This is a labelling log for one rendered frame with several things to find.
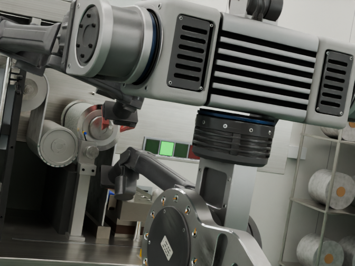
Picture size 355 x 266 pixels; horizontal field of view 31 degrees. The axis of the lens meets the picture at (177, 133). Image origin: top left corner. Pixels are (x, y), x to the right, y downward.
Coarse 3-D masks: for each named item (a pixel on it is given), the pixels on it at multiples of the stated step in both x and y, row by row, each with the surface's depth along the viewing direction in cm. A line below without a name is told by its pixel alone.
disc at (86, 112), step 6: (90, 108) 202; (96, 108) 203; (84, 114) 202; (78, 120) 201; (78, 126) 201; (78, 132) 202; (120, 132) 207; (84, 138) 203; (108, 144) 206; (114, 144) 206; (102, 150) 205
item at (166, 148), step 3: (162, 141) 247; (162, 144) 247; (165, 144) 248; (168, 144) 248; (171, 144) 248; (162, 147) 247; (165, 147) 248; (168, 147) 248; (171, 147) 249; (162, 150) 247; (165, 150) 248; (168, 150) 248; (171, 150) 249; (162, 153) 247; (165, 153) 248; (168, 153) 248; (171, 153) 249
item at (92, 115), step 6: (90, 114) 202; (96, 114) 203; (84, 120) 202; (90, 120) 202; (84, 126) 202; (114, 126) 205; (114, 132) 205; (90, 138) 203; (108, 138) 205; (114, 138) 206; (102, 144) 204
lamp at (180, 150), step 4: (176, 144) 249; (180, 144) 250; (176, 148) 249; (180, 148) 250; (184, 148) 251; (176, 152) 250; (180, 152) 250; (184, 152) 251; (180, 156) 250; (184, 156) 251
